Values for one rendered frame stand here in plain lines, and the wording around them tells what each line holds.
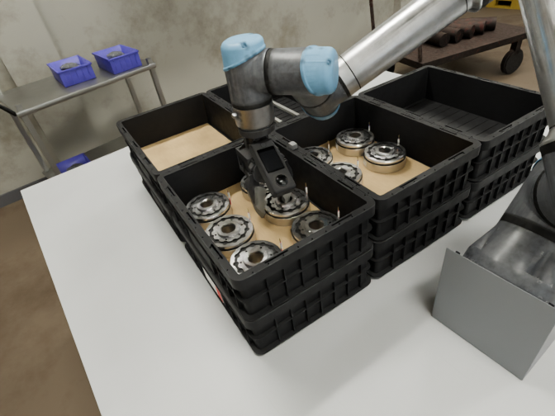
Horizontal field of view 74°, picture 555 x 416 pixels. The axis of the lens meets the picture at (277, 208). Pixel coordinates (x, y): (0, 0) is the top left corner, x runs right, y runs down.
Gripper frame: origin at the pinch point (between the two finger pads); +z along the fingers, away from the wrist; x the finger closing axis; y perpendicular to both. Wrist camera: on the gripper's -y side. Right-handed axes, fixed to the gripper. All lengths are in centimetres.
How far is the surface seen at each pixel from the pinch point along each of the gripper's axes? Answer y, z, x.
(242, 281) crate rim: -20.9, -7.5, 15.9
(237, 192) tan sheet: 14.5, 2.3, 3.2
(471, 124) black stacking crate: 2, 3, -64
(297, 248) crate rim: -20.0, -7.7, 5.4
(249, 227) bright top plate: -2.8, -0.9, 7.5
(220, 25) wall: 254, 15, -85
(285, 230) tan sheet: -5.0, 2.3, 0.5
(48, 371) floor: 64, 85, 87
